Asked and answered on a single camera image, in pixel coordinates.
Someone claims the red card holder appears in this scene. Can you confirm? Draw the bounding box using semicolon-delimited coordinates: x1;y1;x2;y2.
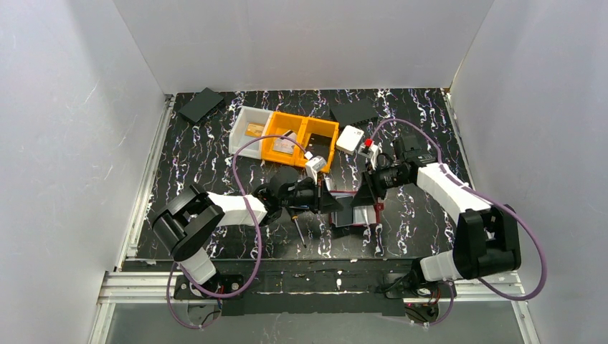
329;191;384;228

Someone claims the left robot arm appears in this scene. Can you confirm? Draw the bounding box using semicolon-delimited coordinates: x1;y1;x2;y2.
152;167;343;284

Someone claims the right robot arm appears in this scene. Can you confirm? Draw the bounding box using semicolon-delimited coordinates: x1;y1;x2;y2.
351;135;521;286

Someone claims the yellow bin with silver card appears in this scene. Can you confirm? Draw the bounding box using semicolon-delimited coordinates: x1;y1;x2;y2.
261;112;304;166

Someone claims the silver VIP card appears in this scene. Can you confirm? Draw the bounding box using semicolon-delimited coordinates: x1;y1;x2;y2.
272;130;297;155

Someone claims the yellow bin with black card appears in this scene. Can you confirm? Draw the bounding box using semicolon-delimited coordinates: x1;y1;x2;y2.
298;117;339;173

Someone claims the gold card in white bin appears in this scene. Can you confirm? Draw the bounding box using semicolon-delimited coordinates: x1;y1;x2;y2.
245;123;265;138

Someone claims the black yellow screwdriver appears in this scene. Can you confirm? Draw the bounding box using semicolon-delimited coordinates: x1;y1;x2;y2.
288;208;307;248

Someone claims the white small box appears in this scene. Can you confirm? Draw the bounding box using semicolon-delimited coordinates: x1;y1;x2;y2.
336;125;364;155

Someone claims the black flat box right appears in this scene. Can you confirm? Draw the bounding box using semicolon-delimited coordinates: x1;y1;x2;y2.
330;99;379;128

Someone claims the black flat box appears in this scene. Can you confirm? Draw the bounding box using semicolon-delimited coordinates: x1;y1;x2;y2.
330;99;379;128
178;87;224;124

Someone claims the white plastic bin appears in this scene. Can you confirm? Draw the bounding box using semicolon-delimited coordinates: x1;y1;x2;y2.
228;106;273;155

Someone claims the black flat box left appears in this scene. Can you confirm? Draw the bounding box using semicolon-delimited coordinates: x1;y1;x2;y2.
178;87;224;124

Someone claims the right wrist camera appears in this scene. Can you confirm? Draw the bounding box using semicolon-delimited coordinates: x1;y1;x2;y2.
358;138;382;170

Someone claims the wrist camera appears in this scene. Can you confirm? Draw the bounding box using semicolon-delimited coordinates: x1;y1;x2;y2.
358;138;382;170
304;151;327;181

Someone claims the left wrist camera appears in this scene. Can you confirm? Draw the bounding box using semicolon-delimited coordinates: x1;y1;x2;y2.
304;151;327;181

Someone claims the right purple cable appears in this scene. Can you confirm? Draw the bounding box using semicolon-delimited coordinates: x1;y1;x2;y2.
370;118;548;328

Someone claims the aluminium table rail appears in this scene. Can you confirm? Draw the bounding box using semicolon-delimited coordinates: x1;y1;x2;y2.
88;95;176;343

